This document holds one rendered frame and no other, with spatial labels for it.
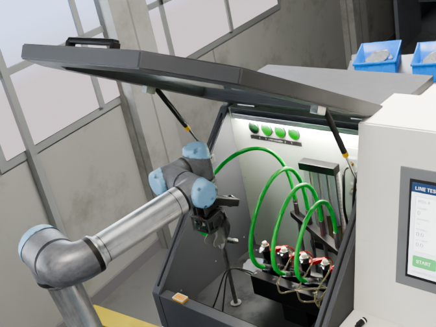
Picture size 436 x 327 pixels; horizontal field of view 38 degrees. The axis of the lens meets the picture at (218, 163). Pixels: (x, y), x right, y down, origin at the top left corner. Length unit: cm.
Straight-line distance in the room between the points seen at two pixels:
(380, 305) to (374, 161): 44
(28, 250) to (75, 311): 22
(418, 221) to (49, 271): 98
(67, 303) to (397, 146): 98
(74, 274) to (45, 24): 217
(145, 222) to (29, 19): 205
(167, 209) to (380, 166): 62
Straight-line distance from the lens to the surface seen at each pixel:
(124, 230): 158
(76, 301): 173
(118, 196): 400
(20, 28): 343
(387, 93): 215
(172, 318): 234
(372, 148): 183
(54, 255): 156
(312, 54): 593
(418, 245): 185
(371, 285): 198
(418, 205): 181
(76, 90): 367
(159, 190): 175
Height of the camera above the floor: 230
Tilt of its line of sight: 26 degrees down
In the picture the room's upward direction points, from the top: 12 degrees counter-clockwise
